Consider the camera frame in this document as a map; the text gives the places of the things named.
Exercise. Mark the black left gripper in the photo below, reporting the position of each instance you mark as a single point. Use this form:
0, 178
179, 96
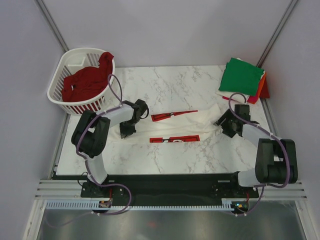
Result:
124, 133

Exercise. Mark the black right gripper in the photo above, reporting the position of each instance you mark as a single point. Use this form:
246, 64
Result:
228, 115

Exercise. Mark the white Coca-Cola t-shirt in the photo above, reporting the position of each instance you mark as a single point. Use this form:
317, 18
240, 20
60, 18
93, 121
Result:
172, 127

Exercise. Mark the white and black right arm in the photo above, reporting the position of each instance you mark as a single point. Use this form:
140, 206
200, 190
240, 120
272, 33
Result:
276, 158

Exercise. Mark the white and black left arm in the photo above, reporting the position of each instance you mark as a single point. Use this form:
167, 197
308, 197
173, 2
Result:
90, 138

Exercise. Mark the pink folded t-shirt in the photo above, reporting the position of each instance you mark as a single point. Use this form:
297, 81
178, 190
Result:
250, 100

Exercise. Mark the dark red folded t-shirt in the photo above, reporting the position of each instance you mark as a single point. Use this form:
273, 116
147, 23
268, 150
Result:
264, 94

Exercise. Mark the green folded t-shirt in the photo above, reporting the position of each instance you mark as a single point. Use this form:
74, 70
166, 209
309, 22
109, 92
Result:
256, 74

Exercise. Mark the orange folded t-shirt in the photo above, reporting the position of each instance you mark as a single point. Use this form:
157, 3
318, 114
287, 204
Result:
260, 85

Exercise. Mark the red t-shirt in basket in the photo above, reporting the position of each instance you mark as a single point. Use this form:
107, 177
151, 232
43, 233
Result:
88, 82

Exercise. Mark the white plastic laundry basket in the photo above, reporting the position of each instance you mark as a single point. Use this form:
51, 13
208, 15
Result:
72, 61

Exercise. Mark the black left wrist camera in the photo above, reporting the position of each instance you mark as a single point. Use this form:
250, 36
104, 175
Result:
142, 105

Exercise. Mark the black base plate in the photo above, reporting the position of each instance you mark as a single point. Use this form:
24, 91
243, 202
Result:
174, 189

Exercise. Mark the white slotted cable duct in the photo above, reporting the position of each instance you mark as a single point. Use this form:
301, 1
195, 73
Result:
99, 205

